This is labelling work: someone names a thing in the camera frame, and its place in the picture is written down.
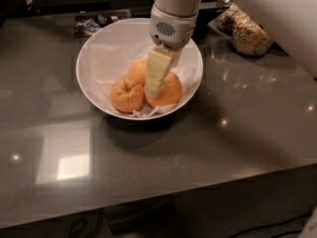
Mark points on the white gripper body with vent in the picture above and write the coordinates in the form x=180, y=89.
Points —
x=172, y=30

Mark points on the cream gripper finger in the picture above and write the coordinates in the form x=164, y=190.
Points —
x=159, y=62

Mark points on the black computer mouse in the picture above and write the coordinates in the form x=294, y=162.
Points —
x=103, y=20

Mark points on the white paper napkin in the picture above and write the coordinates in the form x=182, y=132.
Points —
x=105, y=64

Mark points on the orange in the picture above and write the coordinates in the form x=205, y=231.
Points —
x=127, y=94
x=169, y=93
x=138, y=70

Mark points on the white bowl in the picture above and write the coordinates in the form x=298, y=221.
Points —
x=120, y=33

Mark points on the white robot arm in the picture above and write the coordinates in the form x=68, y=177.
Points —
x=292, y=24

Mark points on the glass jar of cereal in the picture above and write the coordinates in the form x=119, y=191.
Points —
x=247, y=37

